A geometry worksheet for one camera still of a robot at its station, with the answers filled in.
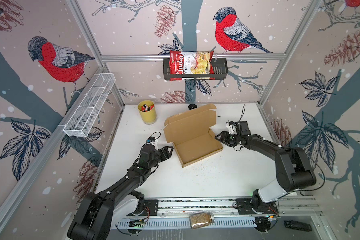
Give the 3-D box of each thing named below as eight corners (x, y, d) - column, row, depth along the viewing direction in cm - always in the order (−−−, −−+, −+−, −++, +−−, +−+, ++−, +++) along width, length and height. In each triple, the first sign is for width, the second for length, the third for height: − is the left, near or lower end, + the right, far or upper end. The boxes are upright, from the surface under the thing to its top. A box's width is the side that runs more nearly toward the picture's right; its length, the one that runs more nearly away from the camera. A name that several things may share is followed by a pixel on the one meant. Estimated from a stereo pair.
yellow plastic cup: (140, 124, 109) (135, 111, 99) (143, 113, 117) (139, 100, 106) (155, 124, 109) (152, 111, 99) (157, 113, 117) (154, 100, 106)
